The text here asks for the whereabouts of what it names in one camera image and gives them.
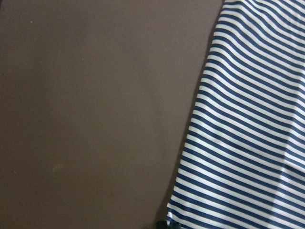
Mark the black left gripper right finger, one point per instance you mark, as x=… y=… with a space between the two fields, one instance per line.
x=174 y=225

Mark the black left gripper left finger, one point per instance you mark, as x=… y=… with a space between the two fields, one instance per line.
x=161 y=225

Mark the blue white striped polo shirt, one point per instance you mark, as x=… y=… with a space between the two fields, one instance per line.
x=243 y=162

